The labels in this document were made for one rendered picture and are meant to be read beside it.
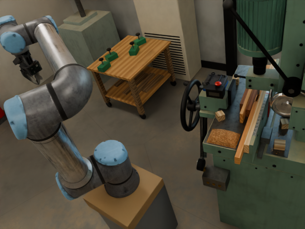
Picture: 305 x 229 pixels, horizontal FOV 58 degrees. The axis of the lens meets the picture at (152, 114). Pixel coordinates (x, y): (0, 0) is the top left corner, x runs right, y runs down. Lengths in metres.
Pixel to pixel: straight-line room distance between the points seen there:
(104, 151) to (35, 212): 1.32
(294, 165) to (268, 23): 0.60
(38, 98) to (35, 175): 2.02
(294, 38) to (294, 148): 0.49
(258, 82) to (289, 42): 0.24
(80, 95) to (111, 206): 0.79
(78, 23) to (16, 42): 2.02
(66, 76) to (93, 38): 2.43
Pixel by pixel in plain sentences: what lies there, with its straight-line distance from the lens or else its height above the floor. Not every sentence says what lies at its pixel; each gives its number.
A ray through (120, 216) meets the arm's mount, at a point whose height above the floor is 0.62.
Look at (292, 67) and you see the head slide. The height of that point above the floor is 1.16.
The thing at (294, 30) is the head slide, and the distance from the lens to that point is 1.08.
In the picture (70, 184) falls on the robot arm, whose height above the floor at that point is 0.90.
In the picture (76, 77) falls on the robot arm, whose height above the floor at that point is 1.42.
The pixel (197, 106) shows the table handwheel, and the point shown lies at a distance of 1.49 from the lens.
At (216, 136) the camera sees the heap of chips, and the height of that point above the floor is 0.92.
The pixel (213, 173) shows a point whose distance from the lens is 1.45.
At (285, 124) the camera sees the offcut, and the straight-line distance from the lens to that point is 1.38.
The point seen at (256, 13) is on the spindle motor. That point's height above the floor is 1.37.
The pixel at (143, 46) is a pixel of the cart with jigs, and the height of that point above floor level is 0.53.
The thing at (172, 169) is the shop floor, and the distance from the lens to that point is 2.27.
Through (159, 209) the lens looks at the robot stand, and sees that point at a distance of 1.67.
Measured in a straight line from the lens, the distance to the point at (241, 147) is 1.13.
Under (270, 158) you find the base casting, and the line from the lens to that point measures 1.30.
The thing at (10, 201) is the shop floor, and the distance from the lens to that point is 2.74.
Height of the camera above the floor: 1.81
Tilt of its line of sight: 41 degrees down
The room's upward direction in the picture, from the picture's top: 17 degrees counter-clockwise
